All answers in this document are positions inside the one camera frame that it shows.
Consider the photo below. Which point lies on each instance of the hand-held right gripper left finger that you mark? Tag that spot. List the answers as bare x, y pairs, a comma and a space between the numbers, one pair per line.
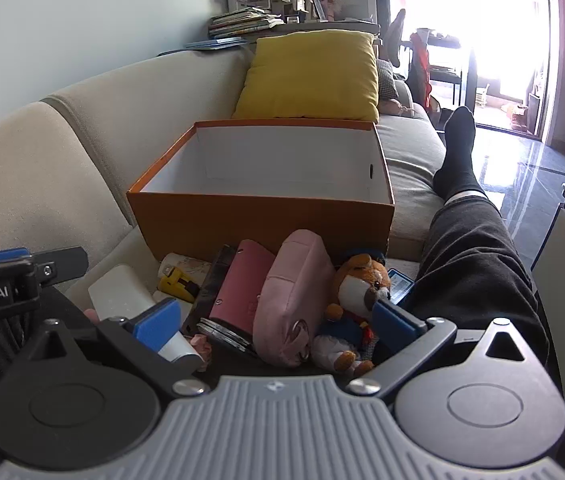
157, 321

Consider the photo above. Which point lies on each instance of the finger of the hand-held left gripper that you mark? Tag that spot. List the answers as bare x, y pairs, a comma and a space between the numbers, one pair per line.
2, 256

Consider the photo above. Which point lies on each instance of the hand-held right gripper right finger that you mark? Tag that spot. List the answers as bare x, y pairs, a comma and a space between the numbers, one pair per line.
396, 324

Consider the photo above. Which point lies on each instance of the thin white card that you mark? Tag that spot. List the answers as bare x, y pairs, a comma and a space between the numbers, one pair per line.
402, 285

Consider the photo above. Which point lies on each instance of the pink pouch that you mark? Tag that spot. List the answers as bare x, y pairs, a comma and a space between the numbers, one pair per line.
292, 290

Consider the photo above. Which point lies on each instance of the yellow tape measure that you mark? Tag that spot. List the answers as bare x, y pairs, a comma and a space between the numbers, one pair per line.
175, 282

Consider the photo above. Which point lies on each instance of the white rectangular box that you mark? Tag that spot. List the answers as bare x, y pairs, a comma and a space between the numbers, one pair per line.
117, 290

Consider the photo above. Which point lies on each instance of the small pink scrunchie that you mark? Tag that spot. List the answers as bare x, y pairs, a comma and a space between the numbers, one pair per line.
201, 351

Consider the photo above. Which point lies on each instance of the brown plush bear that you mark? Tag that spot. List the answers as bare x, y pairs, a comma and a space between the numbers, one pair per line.
357, 285

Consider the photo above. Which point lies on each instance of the black leather case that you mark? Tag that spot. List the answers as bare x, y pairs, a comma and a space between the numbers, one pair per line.
211, 285

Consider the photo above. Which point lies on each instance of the dark disc stack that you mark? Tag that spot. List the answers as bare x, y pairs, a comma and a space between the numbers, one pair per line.
227, 337

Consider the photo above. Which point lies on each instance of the dark pink wallet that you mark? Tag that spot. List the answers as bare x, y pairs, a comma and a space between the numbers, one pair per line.
240, 285

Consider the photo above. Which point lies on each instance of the person's right leg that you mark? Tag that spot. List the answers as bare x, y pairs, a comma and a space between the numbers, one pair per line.
472, 270

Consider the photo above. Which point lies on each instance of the beige sofa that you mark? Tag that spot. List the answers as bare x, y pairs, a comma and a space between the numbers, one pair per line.
37, 160

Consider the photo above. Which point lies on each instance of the black sock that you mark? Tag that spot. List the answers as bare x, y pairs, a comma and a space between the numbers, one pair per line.
457, 155

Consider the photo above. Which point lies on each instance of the grey checked pillow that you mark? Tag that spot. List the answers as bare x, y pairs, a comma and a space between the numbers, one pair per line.
386, 80

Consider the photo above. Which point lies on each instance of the red clothing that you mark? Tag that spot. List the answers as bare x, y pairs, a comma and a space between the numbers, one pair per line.
420, 67

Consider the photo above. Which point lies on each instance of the black metal table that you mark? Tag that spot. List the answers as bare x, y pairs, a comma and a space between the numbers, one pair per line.
455, 72

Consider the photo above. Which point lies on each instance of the yellow pillow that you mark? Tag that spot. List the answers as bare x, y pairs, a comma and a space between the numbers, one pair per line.
307, 75

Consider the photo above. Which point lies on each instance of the flat blue book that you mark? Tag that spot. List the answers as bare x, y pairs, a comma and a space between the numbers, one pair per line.
207, 44

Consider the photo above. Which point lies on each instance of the grey desk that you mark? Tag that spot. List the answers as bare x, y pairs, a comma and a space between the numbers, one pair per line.
332, 26

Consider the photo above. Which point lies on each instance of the stack of books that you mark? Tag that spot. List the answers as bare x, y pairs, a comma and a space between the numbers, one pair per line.
245, 22

